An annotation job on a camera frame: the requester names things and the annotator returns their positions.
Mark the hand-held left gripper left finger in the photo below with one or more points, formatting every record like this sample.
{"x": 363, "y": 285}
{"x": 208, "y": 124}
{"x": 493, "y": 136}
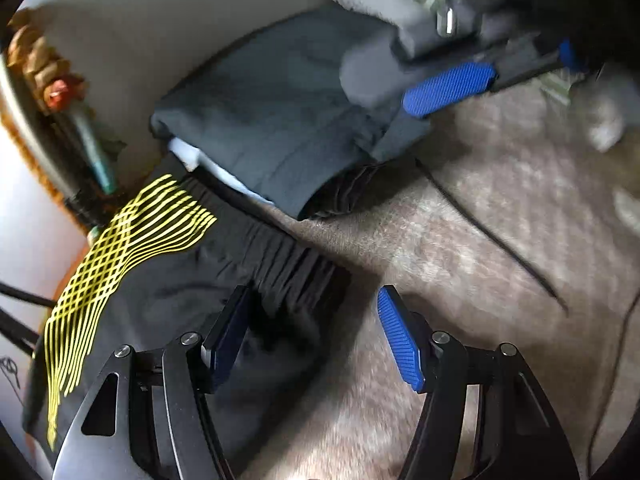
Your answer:
{"x": 227, "y": 332}

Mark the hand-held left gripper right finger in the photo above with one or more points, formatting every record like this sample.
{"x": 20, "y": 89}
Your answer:
{"x": 400, "y": 342}

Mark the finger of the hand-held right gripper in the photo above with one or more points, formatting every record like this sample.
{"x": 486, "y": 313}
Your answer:
{"x": 567, "y": 54}
{"x": 450, "y": 87}

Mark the black pants with yellow print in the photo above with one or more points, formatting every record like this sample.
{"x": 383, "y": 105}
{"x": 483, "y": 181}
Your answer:
{"x": 165, "y": 270}

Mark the dark grey pants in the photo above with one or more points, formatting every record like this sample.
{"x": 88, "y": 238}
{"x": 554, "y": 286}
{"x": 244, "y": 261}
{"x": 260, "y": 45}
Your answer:
{"x": 280, "y": 110}

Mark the white fluffy cloth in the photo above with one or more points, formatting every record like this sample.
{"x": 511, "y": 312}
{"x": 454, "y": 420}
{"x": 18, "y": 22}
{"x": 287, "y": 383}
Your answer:
{"x": 607, "y": 115}

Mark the light grey garment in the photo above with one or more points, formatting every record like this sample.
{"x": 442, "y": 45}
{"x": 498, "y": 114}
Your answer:
{"x": 370, "y": 72}

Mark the beige patterned blanket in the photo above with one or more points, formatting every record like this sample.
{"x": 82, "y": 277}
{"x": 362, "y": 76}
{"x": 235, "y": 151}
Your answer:
{"x": 450, "y": 220}

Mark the black folded garment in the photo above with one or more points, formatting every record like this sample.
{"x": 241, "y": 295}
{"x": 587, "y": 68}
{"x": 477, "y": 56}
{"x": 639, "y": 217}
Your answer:
{"x": 342, "y": 187}

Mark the white folded cloth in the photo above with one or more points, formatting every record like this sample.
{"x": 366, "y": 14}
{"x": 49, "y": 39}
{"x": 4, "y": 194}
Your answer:
{"x": 186, "y": 154}

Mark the black stand legs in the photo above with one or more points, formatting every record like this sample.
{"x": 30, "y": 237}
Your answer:
{"x": 22, "y": 302}

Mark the teal tube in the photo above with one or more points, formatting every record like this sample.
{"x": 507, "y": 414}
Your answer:
{"x": 95, "y": 155}

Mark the orange brown bundle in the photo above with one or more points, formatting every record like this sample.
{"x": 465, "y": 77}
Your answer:
{"x": 37, "y": 60}

